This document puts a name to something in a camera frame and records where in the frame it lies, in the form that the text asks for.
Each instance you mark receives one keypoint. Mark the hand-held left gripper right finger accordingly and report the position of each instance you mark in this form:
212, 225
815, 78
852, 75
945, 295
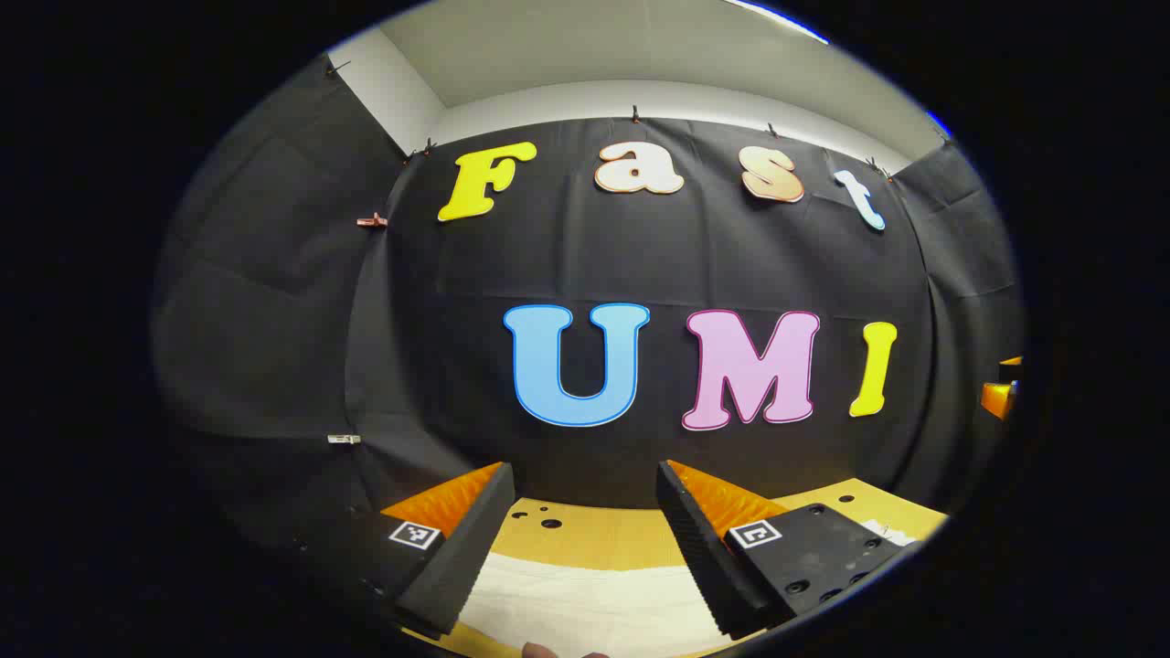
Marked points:
704, 557

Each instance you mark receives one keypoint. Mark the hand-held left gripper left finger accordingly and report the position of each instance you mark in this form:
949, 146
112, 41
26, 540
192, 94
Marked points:
462, 548

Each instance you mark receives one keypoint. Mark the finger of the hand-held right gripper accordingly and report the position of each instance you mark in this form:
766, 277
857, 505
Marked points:
996, 398

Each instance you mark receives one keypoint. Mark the white jeans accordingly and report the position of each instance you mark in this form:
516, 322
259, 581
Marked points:
594, 608

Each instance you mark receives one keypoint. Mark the white clip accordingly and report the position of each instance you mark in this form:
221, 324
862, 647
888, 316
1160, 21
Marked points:
344, 440

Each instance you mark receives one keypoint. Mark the black backdrop cloth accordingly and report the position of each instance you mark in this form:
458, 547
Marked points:
457, 320

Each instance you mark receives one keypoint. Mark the copper clip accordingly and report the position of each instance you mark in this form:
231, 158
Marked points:
372, 220

